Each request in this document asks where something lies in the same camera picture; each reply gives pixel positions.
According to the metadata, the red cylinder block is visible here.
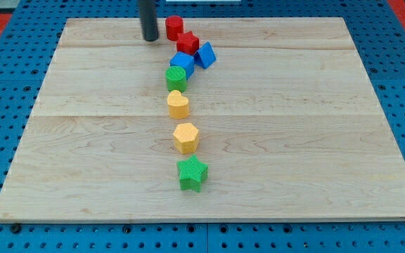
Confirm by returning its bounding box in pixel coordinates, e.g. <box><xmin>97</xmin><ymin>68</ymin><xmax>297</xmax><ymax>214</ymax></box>
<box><xmin>165</xmin><ymin>15</ymin><xmax>184</xmax><ymax>41</ymax></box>

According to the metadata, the green star block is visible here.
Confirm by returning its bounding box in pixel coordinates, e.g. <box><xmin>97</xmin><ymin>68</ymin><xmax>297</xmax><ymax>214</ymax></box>
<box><xmin>176</xmin><ymin>155</ymin><xmax>208</xmax><ymax>193</ymax></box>

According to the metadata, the red star block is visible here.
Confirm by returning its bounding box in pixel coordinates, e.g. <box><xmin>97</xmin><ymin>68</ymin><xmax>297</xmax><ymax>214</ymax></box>
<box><xmin>176</xmin><ymin>31</ymin><xmax>200</xmax><ymax>55</ymax></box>

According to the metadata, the yellow hexagon block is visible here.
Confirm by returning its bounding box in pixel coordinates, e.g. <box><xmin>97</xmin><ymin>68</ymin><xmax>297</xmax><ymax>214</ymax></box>
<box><xmin>173</xmin><ymin>123</ymin><xmax>199</xmax><ymax>154</ymax></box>

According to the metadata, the yellow heart block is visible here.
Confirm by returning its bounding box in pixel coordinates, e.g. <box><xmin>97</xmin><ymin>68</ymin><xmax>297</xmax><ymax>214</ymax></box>
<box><xmin>167</xmin><ymin>90</ymin><xmax>190</xmax><ymax>119</ymax></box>

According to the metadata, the green cylinder block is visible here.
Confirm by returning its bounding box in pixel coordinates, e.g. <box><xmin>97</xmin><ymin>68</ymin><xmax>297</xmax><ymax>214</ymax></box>
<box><xmin>165</xmin><ymin>66</ymin><xmax>187</xmax><ymax>92</ymax></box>

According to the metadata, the blue triangle block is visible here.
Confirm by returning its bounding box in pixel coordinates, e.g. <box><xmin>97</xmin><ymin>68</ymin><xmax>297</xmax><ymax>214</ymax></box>
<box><xmin>193</xmin><ymin>42</ymin><xmax>217</xmax><ymax>69</ymax></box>

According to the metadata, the blue cube block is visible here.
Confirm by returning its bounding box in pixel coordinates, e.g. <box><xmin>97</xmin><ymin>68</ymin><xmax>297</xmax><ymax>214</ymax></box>
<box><xmin>169</xmin><ymin>51</ymin><xmax>195</xmax><ymax>79</ymax></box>

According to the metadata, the light wooden board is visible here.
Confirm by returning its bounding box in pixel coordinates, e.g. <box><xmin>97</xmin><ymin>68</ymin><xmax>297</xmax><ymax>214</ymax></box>
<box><xmin>0</xmin><ymin>18</ymin><xmax>405</xmax><ymax>223</ymax></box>

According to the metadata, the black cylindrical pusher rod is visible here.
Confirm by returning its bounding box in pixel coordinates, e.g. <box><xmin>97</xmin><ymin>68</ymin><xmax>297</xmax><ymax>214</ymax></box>
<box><xmin>137</xmin><ymin>0</ymin><xmax>159</xmax><ymax>42</ymax></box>

